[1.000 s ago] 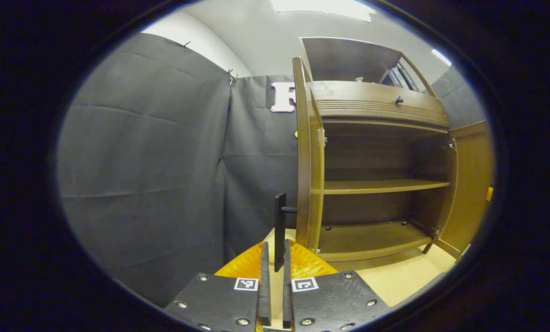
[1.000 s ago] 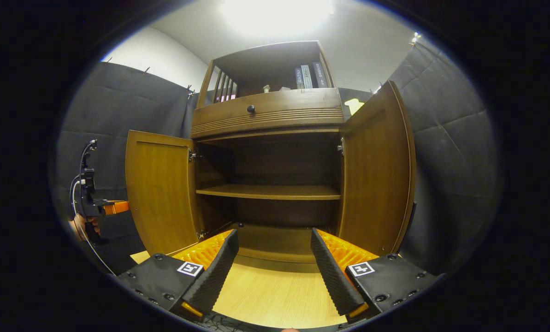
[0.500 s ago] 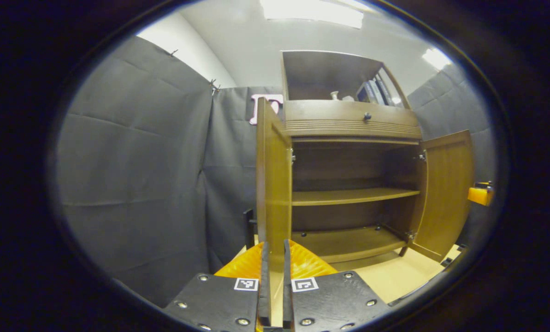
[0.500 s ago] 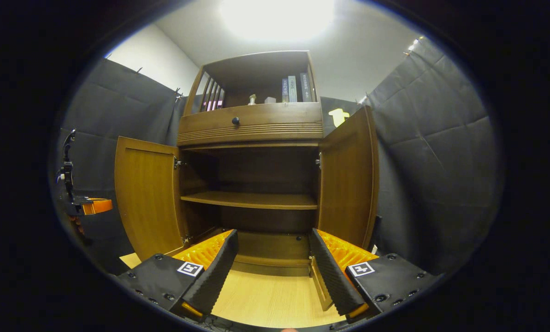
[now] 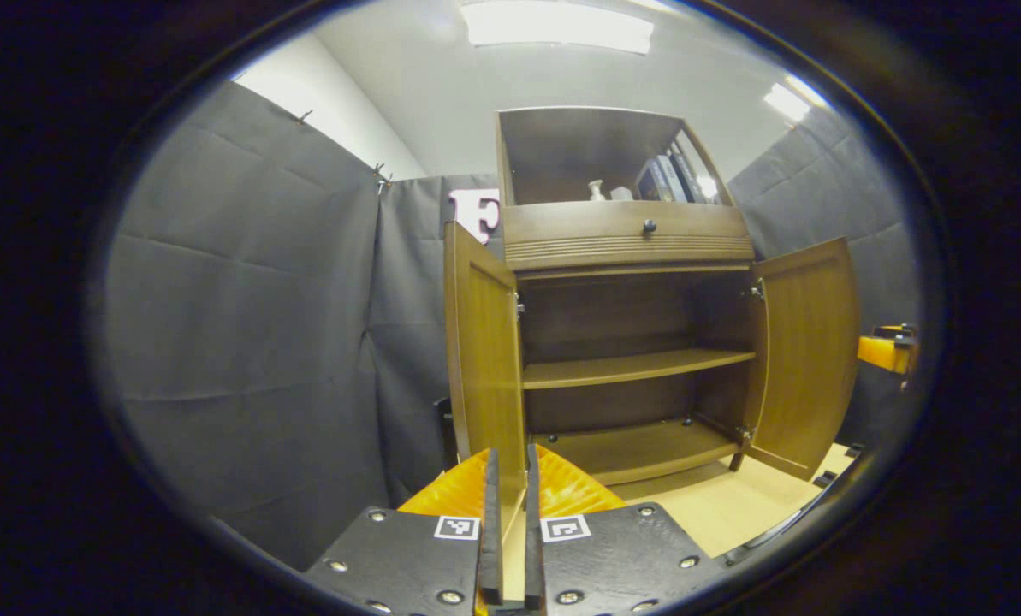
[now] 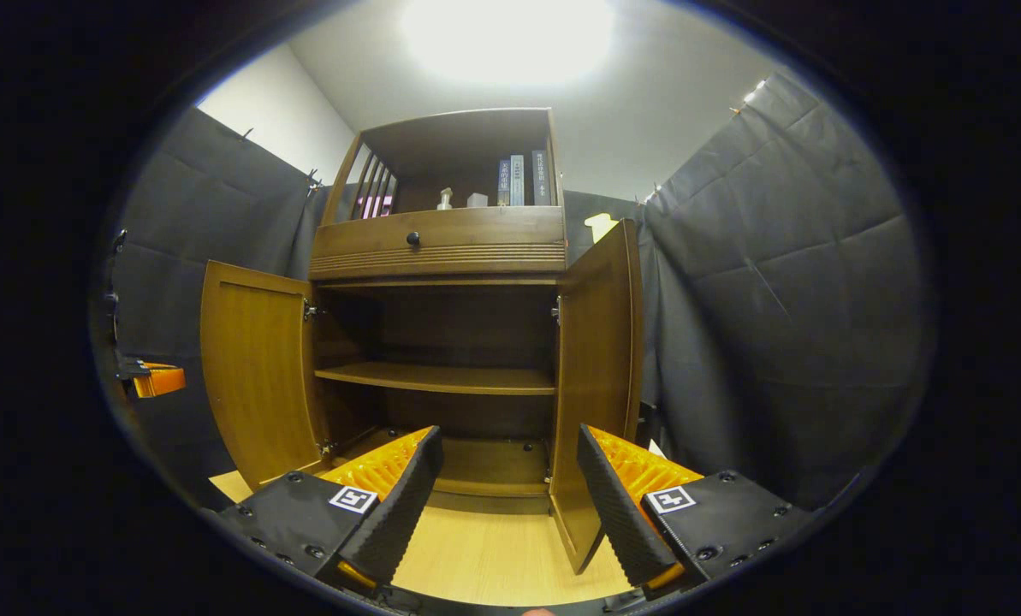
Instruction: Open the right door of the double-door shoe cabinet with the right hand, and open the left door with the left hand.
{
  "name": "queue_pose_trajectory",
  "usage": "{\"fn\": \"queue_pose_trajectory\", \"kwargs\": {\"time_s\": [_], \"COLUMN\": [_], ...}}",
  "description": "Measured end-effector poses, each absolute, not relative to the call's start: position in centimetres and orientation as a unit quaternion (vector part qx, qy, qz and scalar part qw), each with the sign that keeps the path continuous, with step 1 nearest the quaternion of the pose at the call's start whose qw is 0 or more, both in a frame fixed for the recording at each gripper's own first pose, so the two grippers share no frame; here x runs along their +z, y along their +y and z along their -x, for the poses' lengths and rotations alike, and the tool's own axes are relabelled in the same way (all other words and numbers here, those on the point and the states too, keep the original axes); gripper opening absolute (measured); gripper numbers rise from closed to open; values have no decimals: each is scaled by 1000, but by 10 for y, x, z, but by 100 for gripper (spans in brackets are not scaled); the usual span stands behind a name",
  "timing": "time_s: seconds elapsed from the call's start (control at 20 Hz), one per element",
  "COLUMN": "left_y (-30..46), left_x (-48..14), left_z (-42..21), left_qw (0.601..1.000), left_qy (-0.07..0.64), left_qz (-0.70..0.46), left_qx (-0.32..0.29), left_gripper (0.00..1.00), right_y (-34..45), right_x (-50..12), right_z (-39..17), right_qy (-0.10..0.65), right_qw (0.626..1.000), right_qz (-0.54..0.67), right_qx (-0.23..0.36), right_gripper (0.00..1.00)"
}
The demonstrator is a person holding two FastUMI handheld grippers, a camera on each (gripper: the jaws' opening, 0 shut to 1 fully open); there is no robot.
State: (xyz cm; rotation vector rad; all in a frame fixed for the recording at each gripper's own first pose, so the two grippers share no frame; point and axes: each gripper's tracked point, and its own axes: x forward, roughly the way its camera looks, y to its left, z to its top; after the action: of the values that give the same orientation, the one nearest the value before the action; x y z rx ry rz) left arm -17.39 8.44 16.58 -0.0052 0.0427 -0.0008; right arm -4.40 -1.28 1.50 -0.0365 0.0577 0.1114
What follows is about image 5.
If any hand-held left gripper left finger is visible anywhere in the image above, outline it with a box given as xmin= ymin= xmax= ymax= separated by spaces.
xmin=305 ymin=447 xmax=504 ymax=616

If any black door handle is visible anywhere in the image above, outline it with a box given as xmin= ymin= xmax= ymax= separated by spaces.
xmin=437 ymin=398 xmax=460 ymax=470

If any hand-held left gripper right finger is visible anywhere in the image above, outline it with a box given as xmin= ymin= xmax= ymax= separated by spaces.
xmin=525 ymin=443 xmax=727 ymax=616

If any small ceiling light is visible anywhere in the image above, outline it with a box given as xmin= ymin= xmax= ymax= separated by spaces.
xmin=763 ymin=81 xmax=810 ymax=121

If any wooden cabinet drawer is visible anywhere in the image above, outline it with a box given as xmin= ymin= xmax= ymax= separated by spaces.
xmin=502 ymin=200 xmax=755 ymax=273

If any wooden double-door shoe cabinet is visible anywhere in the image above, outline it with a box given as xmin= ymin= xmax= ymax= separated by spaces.
xmin=495 ymin=106 xmax=759 ymax=487

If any wooden shoe cabinet door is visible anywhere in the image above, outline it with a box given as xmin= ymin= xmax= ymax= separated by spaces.
xmin=743 ymin=238 xmax=862 ymax=482
xmin=443 ymin=221 xmax=528 ymax=548

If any black backdrop cloth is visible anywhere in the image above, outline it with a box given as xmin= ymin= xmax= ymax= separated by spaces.
xmin=99 ymin=81 xmax=922 ymax=574

